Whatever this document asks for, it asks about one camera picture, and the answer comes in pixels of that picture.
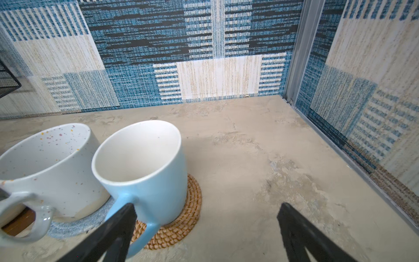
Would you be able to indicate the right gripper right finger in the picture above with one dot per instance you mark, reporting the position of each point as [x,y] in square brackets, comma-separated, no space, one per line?
[300,237]

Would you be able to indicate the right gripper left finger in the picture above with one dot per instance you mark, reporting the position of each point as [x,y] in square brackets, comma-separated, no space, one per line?
[110,241]

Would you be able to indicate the blue grey braided coaster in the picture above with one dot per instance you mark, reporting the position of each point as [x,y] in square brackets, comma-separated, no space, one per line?
[62,230]

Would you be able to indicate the woven rattan round coaster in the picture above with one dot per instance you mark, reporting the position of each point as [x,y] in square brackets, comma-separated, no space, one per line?
[174,232]

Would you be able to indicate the white mug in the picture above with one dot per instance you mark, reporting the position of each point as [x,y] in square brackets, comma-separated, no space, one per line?
[50,172]

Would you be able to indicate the light blue mug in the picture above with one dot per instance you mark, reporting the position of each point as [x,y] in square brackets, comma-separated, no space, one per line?
[144,164]

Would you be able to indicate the round brown wooden coaster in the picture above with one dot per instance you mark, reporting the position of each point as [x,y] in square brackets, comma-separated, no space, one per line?
[20,222]

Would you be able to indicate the black wire shelf rack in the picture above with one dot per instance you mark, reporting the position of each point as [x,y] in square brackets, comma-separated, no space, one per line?
[9,82]

